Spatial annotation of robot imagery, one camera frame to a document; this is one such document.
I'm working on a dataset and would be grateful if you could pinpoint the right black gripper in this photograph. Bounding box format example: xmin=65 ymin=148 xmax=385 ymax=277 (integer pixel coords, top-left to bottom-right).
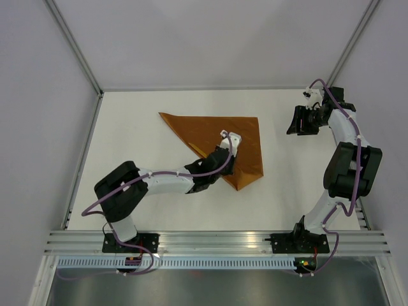
xmin=286 ymin=105 xmax=327 ymax=136

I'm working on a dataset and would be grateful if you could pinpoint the orange cloth napkin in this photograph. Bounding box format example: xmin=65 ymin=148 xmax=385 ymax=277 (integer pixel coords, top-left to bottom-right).
xmin=160 ymin=112 xmax=264 ymax=191

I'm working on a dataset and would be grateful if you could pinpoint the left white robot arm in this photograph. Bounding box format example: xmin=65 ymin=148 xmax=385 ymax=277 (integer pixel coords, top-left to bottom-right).
xmin=94 ymin=145 xmax=238 ymax=252

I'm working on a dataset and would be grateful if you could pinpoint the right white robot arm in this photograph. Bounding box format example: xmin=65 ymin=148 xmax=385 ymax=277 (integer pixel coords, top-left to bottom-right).
xmin=287 ymin=87 xmax=383 ymax=252

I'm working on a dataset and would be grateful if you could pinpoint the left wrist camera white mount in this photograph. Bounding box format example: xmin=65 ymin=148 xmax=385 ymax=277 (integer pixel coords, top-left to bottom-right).
xmin=219 ymin=130 xmax=242 ymax=157

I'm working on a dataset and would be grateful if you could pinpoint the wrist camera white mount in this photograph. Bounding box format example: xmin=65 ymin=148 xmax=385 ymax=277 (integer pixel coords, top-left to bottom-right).
xmin=219 ymin=130 xmax=242 ymax=157
xmin=303 ymin=87 xmax=323 ymax=110

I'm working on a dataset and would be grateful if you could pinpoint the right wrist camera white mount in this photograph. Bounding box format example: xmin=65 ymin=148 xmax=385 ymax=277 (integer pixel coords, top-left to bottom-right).
xmin=303 ymin=87 xmax=323 ymax=110

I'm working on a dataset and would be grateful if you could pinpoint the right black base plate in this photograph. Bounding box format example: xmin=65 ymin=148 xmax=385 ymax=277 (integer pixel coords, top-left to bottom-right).
xmin=265 ymin=233 xmax=330 ymax=254

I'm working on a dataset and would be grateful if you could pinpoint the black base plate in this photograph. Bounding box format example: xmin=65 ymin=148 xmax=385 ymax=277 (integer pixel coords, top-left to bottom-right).
xmin=265 ymin=233 xmax=330 ymax=254
xmin=102 ymin=233 xmax=159 ymax=254

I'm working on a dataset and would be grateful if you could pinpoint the right aluminium frame post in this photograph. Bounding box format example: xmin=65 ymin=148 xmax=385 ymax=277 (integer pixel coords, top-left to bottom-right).
xmin=326 ymin=0 xmax=383 ymax=86

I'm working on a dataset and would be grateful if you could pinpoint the aluminium frame post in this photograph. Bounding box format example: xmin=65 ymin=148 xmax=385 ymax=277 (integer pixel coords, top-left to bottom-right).
xmin=43 ymin=0 xmax=103 ymax=97
xmin=326 ymin=0 xmax=383 ymax=86

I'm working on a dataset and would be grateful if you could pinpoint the aluminium mounting rail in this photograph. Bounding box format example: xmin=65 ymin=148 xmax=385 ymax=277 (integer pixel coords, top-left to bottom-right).
xmin=43 ymin=230 xmax=391 ymax=257

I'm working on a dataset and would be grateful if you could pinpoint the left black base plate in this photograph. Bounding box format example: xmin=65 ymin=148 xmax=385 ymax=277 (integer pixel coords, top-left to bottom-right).
xmin=102 ymin=233 xmax=159 ymax=254

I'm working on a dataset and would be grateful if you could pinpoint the white slotted cable duct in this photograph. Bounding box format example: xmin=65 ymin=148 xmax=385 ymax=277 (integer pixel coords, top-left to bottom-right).
xmin=57 ymin=256 xmax=295 ymax=270

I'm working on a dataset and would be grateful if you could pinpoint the left aluminium frame post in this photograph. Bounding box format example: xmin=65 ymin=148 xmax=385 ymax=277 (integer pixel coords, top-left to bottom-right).
xmin=43 ymin=0 xmax=103 ymax=97

